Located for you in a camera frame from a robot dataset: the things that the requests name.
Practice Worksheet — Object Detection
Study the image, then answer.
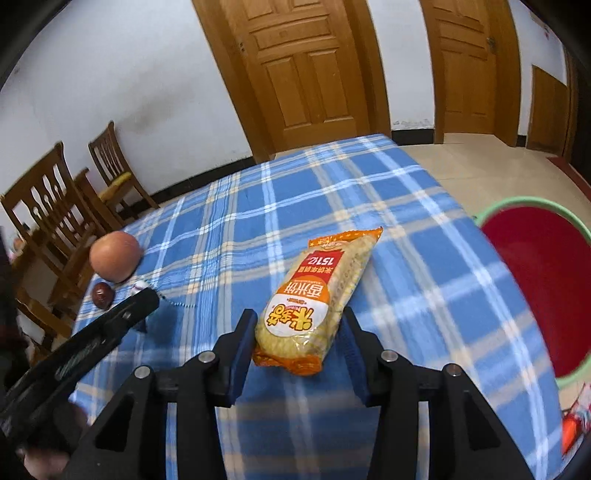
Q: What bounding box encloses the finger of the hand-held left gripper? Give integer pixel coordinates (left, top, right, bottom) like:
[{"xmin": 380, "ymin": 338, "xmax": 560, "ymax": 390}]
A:
[{"xmin": 92, "ymin": 288, "xmax": 161, "ymax": 349}]

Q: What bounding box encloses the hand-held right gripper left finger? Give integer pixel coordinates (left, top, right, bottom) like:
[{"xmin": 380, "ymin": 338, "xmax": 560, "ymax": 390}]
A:
[{"xmin": 62, "ymin": 308, "xmax": 258, "ymax": 480}]

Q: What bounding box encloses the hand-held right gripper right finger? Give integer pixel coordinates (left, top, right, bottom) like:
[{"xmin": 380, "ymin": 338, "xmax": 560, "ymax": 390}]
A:
[{"xmin": 342, "ymin": 307, "xmax": 536, "ymax": 480}]

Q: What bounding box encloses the yellow orange noodle packet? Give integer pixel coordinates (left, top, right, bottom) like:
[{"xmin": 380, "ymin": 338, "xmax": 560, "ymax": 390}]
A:
[{"xmin": 252, "ymin": 226, "xmax": 384, "ymax": 377}]

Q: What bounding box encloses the red basin with green rim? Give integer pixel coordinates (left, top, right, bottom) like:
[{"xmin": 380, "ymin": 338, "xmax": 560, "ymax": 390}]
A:
[{"xmin": 475, "ymin": 196, "xmax": 591, "ymax": 393}]

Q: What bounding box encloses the person's left hand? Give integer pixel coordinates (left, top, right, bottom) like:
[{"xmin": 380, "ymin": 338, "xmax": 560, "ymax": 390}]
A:
[{"xmin": 25, "ymin": 455, "xmax": 70, "ymax": 480}]

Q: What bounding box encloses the red date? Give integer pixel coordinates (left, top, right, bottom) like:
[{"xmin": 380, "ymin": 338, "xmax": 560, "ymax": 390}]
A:
[{"xmin": 91, "ymin": 283, "xmax": 115, "ymax": 310}]

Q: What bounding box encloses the round brown pear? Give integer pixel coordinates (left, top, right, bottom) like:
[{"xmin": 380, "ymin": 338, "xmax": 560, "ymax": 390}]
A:
[{"xmin": 89, "ymin": 232, "xmax": 141, "ymax": 283}]

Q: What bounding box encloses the yellow chair cushion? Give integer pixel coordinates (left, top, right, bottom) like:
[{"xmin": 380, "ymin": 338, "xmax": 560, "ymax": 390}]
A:
[{"xmin": 102, "ymin": 172, "xmax": 131, "ymax": 200}]

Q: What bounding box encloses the large wooden chair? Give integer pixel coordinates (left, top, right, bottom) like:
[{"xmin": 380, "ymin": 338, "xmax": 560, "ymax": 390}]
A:
[{"xmin": 0, "ymin": 142, "xmax": 109, "ymax": 361}]

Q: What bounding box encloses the small wooden chair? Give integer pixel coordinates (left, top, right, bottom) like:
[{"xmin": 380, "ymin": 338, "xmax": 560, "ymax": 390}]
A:
[{"xmin": 76, "ymin": 121, "xmax": 160, "ymax": 222}]

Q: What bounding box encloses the blue plaid tablecloth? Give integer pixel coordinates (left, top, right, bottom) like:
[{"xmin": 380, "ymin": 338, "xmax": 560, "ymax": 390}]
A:
[{"xmin": 69, "ymin": 134, "xmax": 566, "ymax": 480}]

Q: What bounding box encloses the wide wooden door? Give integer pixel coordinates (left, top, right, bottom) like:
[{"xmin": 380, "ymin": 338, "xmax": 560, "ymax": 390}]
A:
[{"xmin": 191, "ymin": 0, "xmax": 393, "ymax": 162}]

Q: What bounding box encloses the narrow wooden door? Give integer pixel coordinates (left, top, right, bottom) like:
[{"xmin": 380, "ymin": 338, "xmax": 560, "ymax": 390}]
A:
[{"xmin": 418, "ymin": 0, "xmax": 522, "ymax": 147}]

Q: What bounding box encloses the low wooden panel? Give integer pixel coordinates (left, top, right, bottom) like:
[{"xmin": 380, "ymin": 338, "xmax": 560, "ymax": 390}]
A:
[{"xmin": 526, "ymin": 65, "xmax": 571, "ymax": 155}]

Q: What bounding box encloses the white ball keychain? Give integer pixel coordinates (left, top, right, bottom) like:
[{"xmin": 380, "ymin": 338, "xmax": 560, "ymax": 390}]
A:
[{"xmin": 133, "ymin": 279, "xmax": 197, "ymax": 309}]

